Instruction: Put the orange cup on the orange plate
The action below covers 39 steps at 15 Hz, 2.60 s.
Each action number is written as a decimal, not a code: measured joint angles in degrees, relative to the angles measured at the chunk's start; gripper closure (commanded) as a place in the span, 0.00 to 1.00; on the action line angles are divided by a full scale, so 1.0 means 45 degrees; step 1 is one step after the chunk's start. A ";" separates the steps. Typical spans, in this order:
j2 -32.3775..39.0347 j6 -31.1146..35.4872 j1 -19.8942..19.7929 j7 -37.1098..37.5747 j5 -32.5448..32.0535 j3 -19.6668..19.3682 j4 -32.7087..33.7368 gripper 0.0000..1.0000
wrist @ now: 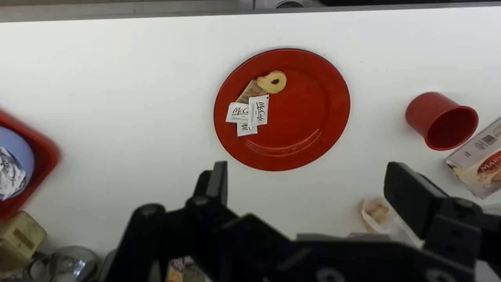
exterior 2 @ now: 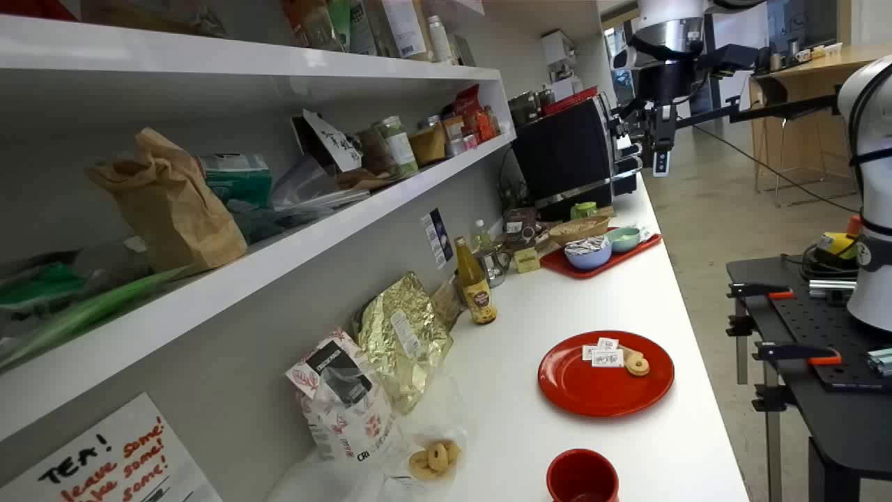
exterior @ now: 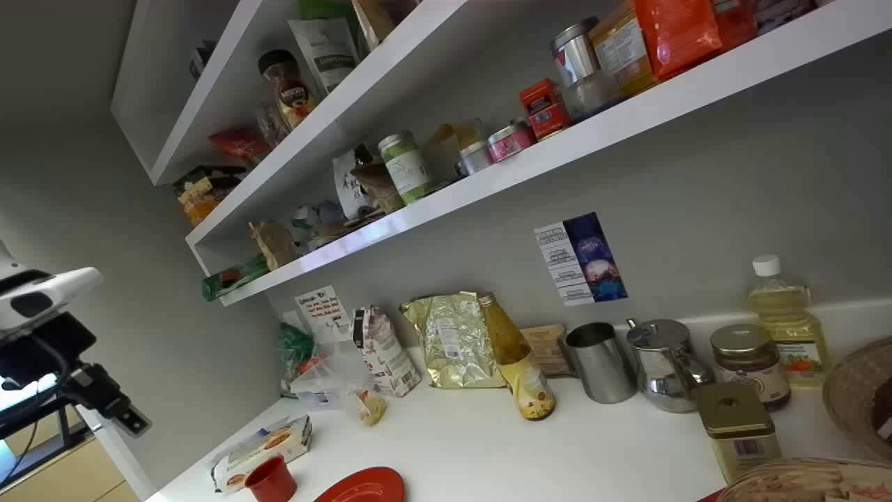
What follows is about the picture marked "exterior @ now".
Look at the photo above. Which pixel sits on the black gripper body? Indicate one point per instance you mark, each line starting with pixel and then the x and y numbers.
pixel 84 385

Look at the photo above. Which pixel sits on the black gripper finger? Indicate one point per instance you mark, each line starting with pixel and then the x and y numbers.
pixel 134 420

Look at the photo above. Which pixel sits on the orange plastic cup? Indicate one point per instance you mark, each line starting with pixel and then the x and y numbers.
pixel 272 482

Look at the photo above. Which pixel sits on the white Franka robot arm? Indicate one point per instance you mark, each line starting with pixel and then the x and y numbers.
pixel 56 289

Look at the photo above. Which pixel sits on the orange plastic plate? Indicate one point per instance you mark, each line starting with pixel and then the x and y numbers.
pixel 364 487

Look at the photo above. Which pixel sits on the small white cup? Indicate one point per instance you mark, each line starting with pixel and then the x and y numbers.
pixel 475 158

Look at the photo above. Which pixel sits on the steel cup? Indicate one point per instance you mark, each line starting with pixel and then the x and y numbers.
pixel 604 363

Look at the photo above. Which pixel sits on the white box with orange print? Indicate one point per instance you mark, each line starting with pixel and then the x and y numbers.
pixel 265 447

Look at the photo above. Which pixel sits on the green flat package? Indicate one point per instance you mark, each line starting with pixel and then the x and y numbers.
pixel 236 278

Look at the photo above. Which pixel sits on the green plastic bag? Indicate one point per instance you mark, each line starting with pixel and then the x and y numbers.
pixel 296 348

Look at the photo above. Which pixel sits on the clear plastic bag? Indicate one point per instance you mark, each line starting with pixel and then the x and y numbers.
pixel 330 378

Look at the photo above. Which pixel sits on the white paper note red print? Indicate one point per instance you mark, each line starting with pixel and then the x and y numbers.
pixel 321 314

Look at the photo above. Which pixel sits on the yellow orange packet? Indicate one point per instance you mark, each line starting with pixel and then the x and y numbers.
pixel 195 198

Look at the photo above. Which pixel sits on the tan paper packet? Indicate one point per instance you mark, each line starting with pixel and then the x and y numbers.
pixel 272 243

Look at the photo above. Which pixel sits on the small yellow packet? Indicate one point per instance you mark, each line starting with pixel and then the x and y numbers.
pixel 371 409

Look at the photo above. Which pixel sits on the white carton red pattern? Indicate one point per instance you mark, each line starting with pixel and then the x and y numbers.
pixel 385 352

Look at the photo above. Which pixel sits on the translucent plastic bag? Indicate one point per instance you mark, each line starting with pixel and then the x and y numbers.
pixel 318 224

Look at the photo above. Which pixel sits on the red plastic bag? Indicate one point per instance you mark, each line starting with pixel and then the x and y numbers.
pixel 240 144

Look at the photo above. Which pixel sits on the white printed bag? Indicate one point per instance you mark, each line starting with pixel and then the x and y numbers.
pixel 347 184

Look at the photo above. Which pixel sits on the gold foil bag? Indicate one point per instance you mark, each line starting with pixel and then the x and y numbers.
pixel 453 338

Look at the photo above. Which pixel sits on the brown crumpled bag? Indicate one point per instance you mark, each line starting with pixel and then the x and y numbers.
pixel 379 184

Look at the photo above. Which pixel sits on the jar with dark lid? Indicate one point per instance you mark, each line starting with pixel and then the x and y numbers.
pixel 286 87

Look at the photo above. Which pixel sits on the green and white canister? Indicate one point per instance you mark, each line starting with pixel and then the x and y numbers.
pixel 406 169

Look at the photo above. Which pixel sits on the yellow pouch with brown top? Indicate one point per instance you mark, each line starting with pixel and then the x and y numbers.
pixel 521 378

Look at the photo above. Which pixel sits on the beige paper bag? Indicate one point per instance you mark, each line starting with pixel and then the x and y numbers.
pixel 446 148

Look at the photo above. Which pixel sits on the white bag green top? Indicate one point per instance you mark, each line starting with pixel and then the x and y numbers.
pixel 323 46

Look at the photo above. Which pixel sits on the brown cardboard box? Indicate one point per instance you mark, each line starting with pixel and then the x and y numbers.
pixel 546 349

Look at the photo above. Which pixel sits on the pink round tin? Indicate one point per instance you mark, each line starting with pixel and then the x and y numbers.
pixel 507 144

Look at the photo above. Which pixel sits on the tan cardboard box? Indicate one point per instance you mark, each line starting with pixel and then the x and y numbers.
pixel 379 17

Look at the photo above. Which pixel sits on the blue white box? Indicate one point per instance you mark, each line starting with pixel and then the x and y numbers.
pixel 584 261

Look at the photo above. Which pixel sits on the small red box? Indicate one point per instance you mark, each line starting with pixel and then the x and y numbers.
pixel 544 109

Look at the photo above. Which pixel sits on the steel kettle with lid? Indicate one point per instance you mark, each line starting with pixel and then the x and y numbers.
pixel 663 366

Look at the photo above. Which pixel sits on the clear glass jar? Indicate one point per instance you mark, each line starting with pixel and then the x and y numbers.
pixel 585 97

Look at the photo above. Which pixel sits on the steel can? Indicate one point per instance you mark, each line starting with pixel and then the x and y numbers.
pixel 574 55

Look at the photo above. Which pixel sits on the gold rectangular tin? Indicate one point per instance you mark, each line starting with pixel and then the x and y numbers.
pixel 736 420

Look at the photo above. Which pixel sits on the yellow food package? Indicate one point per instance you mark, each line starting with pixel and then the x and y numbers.
pixel 619 52

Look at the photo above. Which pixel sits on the glass jar gold lid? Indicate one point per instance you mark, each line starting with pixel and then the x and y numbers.
pixel 751 363

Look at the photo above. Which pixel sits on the cooking oil bottle white cap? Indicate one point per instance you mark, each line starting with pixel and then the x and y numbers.
pixel 793 325

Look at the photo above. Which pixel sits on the orange foil bag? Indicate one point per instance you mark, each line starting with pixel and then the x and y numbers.
pixel 675 32

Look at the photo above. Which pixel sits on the flat wicker tray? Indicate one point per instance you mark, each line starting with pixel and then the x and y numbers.
pixel 810 482

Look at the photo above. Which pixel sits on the round wicker basket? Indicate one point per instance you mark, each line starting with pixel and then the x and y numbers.
pixel 853 394

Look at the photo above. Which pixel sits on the red package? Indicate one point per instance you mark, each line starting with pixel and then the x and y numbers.
pixel 736 20

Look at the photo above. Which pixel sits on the black metal stand frame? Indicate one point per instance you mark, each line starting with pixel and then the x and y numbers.
pixel 42 451

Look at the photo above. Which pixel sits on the white wall shelf unit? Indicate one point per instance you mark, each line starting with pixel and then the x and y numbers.
pixel 482 176

